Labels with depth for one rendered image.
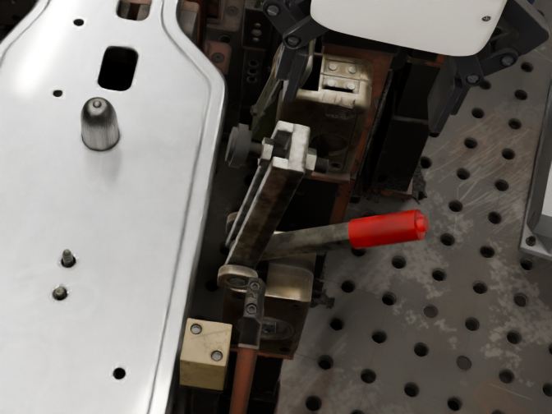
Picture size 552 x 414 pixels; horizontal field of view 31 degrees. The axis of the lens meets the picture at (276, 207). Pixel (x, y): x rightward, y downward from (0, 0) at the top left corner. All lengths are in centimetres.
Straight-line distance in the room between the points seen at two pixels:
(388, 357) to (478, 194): 25
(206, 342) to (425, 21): 30
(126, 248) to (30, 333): 10
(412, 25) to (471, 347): 67
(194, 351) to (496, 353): 52
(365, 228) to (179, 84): 29
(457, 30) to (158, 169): 39
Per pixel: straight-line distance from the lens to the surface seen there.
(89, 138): 87
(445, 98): 59
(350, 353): 113
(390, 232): 70
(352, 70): 86
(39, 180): 87
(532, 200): 126
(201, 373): 74
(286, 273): 77
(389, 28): 54
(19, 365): 80
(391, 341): 114
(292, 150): 63
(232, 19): 136
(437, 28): 54
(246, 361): 65
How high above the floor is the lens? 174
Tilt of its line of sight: 60 degrees down
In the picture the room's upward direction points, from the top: 10 degrees clockwise
